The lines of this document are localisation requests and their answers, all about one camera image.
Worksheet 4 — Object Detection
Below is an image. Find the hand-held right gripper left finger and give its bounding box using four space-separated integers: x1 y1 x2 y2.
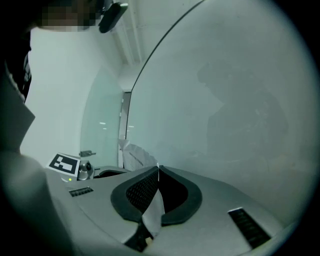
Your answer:
110 165 160 224

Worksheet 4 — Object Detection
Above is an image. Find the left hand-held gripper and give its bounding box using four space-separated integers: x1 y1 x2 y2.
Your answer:
46 152 131 183

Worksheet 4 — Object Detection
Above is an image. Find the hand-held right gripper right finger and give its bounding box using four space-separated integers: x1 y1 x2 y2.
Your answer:
158 164 203 227

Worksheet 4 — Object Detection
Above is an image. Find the white sheet of paper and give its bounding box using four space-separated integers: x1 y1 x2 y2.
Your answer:
118 138 166 238

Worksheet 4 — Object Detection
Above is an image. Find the glass whiteboard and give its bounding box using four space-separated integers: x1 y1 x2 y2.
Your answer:
124 0 315 226

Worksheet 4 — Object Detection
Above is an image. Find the frosted glass door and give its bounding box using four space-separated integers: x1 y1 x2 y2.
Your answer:
79 65 124 169

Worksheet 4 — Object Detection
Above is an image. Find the person's dark clothing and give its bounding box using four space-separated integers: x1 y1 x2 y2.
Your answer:
0 24 36 154

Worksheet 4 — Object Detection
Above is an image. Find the black head-worn camera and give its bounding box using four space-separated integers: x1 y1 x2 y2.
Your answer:
98 1 129 34

